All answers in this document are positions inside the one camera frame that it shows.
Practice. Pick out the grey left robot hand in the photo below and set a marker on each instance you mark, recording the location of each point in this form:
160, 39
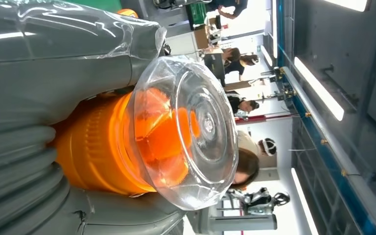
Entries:
55, 58

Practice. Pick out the orange bottle with clear cap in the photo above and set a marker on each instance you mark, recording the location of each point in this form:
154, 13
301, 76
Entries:
103, 146

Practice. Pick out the brown cardboard box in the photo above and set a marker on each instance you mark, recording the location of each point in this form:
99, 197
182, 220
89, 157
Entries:
201, 37

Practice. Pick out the red metal bar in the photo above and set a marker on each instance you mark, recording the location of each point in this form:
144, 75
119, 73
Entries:
259, 118

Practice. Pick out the person with white headset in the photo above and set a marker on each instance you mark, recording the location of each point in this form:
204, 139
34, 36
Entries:
265, 146

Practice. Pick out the white humanoid robot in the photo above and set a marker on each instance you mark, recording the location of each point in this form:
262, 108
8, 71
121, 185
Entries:
259, 201

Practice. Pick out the long ceiling light strip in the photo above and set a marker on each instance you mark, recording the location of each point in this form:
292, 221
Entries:
303, 201
319, 89
350, 4

